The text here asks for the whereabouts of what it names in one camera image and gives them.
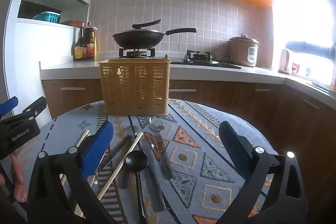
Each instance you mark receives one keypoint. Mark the slim dark sauce bottle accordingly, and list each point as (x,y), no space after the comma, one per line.
(78,43)

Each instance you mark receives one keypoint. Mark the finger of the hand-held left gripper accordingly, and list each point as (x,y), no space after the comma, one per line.
(34,108)
(8,105)

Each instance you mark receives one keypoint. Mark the black spoon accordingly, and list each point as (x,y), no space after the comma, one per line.
(136,159)

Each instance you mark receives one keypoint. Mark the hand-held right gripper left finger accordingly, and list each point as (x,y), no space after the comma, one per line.
(99,142)

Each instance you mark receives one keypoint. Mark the teal plastic basket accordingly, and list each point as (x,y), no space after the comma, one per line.
(48,16)

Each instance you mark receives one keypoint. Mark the brown box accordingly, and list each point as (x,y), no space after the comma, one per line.
(71,22)

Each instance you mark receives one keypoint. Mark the large dark sauce bottle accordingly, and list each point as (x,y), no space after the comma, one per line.
(90,41)

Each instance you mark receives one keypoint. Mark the white kettle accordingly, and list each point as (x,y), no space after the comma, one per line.
(285,61)

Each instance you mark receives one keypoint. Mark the black gas cooktop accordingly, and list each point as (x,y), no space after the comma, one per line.
(199,61)

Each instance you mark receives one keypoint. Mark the red and white packet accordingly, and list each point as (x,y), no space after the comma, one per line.
(295,67)

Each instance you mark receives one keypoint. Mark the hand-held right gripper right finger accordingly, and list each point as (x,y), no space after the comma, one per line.
(233,145)

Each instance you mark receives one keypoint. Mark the patterned tablecloth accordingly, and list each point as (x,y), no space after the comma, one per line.
(204,161)

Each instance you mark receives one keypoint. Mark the beige rice cooker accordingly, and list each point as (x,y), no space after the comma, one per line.
(243,50)

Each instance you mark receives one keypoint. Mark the wooden kitchen base cabinet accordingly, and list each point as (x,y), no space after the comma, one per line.
(215,98)

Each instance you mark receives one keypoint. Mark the black wok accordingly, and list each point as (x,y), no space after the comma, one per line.
(136,39)

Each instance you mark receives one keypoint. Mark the yellow slotted utensil basket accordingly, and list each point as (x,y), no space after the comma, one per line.
(135,86)

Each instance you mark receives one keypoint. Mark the person's left hand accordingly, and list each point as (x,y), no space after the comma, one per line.
(19,179)

